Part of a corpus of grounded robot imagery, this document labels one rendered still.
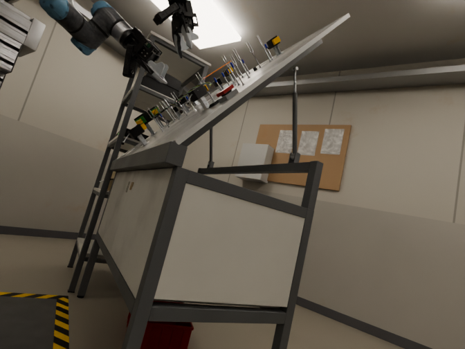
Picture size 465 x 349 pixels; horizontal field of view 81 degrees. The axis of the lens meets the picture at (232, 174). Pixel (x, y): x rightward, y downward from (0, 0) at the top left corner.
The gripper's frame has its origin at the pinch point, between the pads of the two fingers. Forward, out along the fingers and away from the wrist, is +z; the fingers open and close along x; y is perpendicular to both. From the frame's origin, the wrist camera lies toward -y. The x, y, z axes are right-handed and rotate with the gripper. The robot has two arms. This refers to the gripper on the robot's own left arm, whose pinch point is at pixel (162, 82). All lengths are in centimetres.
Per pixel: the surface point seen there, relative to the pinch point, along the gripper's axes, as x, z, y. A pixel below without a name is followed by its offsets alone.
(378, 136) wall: 206, 122, 81
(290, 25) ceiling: 201, -21, 92
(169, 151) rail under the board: -24.9, 24.4, -7.8
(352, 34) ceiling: 201, 29, 126
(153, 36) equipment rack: 102, -68, -2
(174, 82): 115, -39, -17
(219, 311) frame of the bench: -24, 71, -34
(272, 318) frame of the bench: -11, 90, -29
